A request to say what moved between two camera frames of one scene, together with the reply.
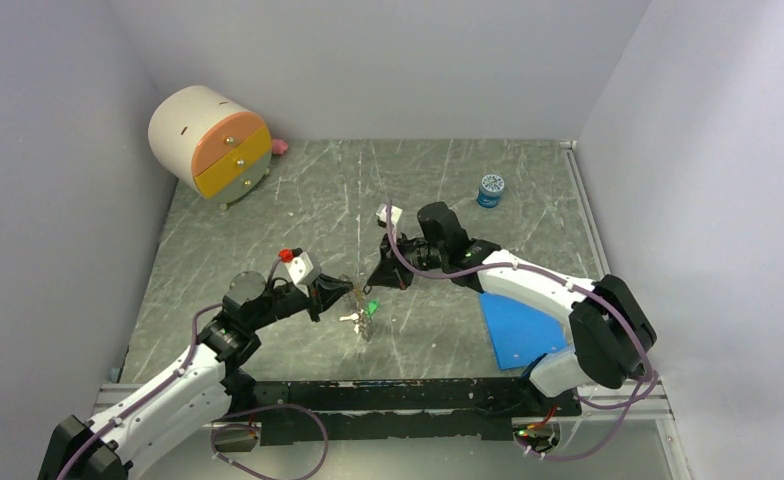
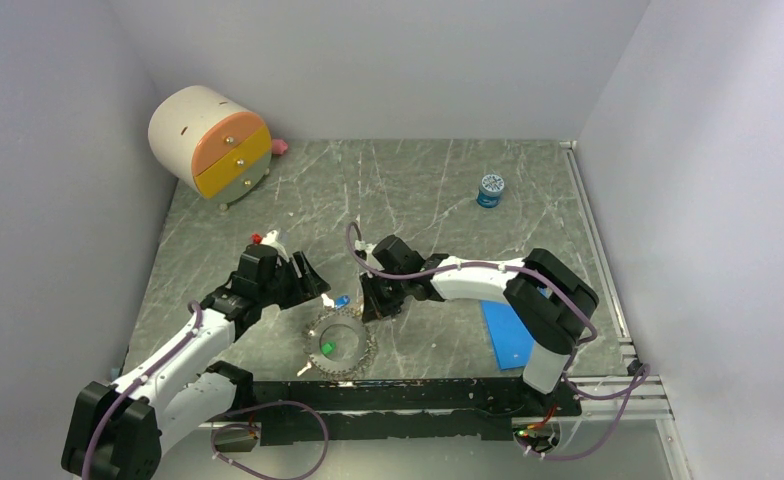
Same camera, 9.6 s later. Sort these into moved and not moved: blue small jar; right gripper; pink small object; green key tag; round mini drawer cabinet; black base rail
Moved: right gripper; green key tag
Not moved: black base rail; round mini drawer cabinet; pink small object; blue small jar
